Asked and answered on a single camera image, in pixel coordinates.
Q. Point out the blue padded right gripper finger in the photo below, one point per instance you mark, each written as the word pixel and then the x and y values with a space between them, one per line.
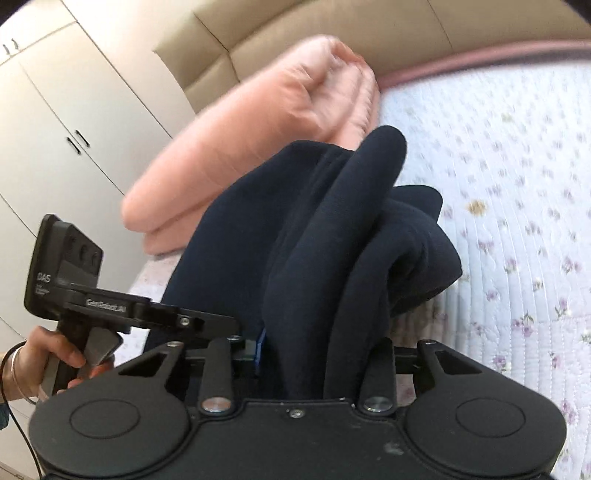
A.
pixel 258 349

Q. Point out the dark navy garment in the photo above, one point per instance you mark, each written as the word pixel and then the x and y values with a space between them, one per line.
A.
pixel 322 248

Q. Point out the person's left hand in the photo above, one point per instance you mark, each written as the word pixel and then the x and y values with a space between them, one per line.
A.
pixel 23 370

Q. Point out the folded peach pink quilt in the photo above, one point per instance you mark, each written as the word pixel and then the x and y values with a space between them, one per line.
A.
pixel 318 90

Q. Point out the beige padded headboard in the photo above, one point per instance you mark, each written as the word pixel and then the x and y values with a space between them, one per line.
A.
pixel 223 42

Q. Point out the white floral quilted bedspread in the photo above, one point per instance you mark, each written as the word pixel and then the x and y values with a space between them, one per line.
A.
pixel 508 148

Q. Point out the white wardrobe with handles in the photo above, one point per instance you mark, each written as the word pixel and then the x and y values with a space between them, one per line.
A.
pixel 85 106

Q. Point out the pink bed frame edge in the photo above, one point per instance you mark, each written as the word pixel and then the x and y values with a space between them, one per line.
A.
pixel 482 57

